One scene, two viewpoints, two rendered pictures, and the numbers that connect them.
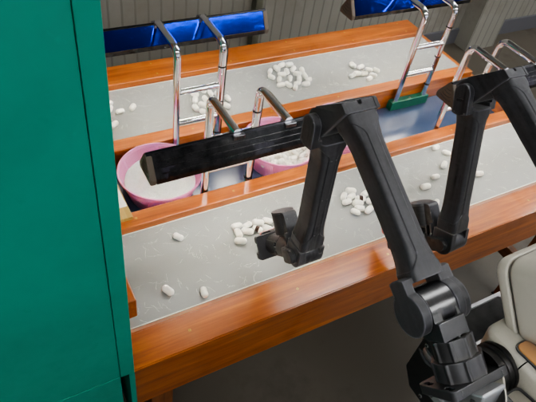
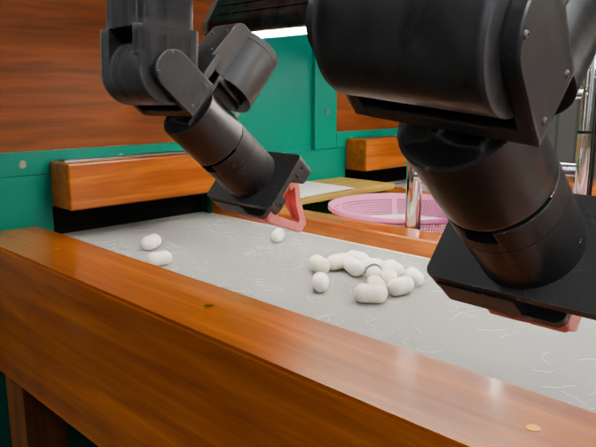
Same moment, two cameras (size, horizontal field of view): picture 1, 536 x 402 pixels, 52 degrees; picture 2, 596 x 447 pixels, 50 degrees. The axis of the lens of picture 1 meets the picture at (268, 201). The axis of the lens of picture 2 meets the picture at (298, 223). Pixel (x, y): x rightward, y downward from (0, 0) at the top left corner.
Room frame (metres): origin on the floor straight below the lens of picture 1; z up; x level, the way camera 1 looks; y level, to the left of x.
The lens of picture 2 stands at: (0.87, -0.70, 0.96)
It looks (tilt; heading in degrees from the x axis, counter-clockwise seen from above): 11 degrees down; 81
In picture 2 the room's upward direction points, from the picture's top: straight up
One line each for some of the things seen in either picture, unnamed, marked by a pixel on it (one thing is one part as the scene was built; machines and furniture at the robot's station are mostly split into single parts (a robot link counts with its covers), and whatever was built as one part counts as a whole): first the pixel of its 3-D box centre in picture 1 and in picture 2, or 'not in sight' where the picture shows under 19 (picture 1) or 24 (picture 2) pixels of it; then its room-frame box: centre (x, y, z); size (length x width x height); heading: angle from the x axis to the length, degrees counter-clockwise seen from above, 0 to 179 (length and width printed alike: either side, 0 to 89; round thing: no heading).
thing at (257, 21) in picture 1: (179, 29); not in sight; (1.56, 0.38, 1.08); 0.62 x 0.08 x 0.07; 126
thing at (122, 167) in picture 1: (160, 180); (403, 231); (1.23, 0.35, 0.72); 0.27 x 0.27 x 0.10
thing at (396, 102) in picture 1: (411, 49); not in sight; (2.07, -0.46, 0.90); 0.20 x 0.19 x 0.45; 126
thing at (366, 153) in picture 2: not in sight; (396, 150); (1.35, 0.77, 0.83); 0.30 x 0.06 x 0.07; 36
